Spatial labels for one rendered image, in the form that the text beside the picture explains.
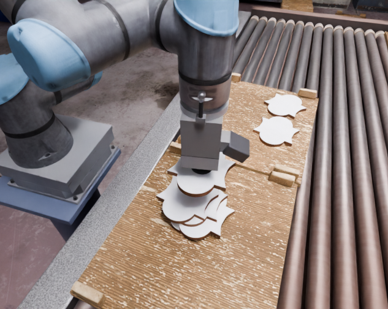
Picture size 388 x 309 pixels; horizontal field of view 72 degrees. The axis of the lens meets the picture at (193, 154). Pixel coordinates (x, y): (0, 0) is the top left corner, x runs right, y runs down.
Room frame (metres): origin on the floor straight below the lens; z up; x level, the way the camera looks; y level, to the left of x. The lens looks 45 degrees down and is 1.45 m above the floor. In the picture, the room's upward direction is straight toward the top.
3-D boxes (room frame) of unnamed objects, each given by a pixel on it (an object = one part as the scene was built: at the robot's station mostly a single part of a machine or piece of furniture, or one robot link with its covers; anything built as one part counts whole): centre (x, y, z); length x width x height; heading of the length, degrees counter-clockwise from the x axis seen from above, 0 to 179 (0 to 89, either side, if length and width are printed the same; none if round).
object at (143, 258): (0.29, -0.02, 0.93); 0.41 x 0.35 x 0.02; 158
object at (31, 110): (0.51, 0.39, 1.13); 0.13 x 0.12 x 0.14; 141
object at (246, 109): (0.67, -0.19, 0.93); 0.41 x 0.35 x 0.02; 156
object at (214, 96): (0.35, -0.02, 1.24); 0.08 x 0.08 x 0.05
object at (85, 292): (0.16, 0.18, 0.95); 0.06 x 0.02 x 0.03; 68
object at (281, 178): (0.42, -0.21, 0.95); 0.06 x 0.02 x 0.03; 68
